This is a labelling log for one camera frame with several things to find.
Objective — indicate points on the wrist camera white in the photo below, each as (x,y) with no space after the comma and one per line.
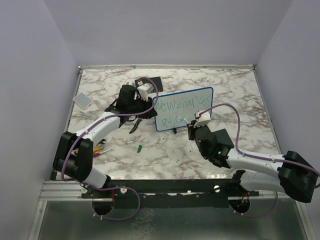
(202,119)
(144,89)

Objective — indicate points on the black network switch box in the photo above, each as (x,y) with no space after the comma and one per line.
(156,80)

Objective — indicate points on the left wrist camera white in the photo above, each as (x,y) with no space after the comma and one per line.
(144,89)

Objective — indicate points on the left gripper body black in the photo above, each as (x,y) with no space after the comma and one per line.
(141,105)

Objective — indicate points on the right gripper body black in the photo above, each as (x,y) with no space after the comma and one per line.
(196,128)

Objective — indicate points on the blue framed whiteboard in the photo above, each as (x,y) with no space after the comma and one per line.
(172,108)

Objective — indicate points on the black handled pliers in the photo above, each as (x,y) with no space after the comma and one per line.
(135,126)

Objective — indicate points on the black rectangular block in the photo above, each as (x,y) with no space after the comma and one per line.
(223,138)

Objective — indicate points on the orange handled screwdriver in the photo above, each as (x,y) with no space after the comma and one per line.
(98,153)

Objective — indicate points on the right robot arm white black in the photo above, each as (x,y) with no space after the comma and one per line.
(289,173)

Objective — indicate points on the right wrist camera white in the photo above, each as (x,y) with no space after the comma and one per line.
(202,119)

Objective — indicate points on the small white square device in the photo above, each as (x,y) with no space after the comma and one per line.
(82,100)

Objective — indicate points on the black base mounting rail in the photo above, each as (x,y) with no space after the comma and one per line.
(164,194)

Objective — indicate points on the green marker cap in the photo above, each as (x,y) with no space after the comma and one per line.
(139,148)

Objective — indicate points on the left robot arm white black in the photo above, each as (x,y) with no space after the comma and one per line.
(74,154)

